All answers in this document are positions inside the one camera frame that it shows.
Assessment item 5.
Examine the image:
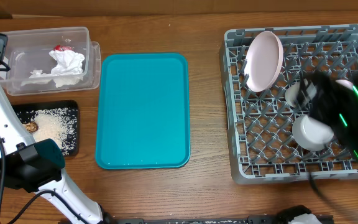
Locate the brown food scrap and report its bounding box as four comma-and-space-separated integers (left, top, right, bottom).
23, 121, 39, 134

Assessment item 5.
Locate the teal serving tray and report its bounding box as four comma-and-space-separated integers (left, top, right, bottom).
94, 53, 191, 170

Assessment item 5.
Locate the small white plate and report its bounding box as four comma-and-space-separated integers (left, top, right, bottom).
336, 79, 354, 90

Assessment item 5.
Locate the white napkin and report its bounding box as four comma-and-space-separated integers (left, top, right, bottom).
21, 50, 85, 88

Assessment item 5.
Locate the white paper cup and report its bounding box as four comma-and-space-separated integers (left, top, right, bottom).
285, 82, 300, 108

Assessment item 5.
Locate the grey dishwasher rack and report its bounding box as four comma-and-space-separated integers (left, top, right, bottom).
220, 24, 358, 184

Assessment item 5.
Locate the red snack wrapper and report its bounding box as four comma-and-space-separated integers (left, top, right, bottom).
53, 45, 73, 52

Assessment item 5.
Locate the large white plate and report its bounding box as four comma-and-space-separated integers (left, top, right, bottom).
244, 31, 283, 93

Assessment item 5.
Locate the clear plastic storage bin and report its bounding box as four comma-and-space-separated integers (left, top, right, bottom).
0, 27, 101, 96

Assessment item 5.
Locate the black plastic tray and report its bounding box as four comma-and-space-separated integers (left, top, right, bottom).
13, 100, 80, 157

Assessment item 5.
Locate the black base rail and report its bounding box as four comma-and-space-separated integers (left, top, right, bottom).
104, 215, 335, 224

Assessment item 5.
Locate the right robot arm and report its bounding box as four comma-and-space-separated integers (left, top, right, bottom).
286, 71, 358, 162

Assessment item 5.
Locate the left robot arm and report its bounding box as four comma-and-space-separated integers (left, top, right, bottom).
0, 34, 111, 223

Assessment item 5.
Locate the rice leftovers pile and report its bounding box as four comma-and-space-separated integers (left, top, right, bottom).
16, 107, 79, 156

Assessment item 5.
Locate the grey metal bowl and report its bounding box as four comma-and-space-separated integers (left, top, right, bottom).
292, 115, 334, 152

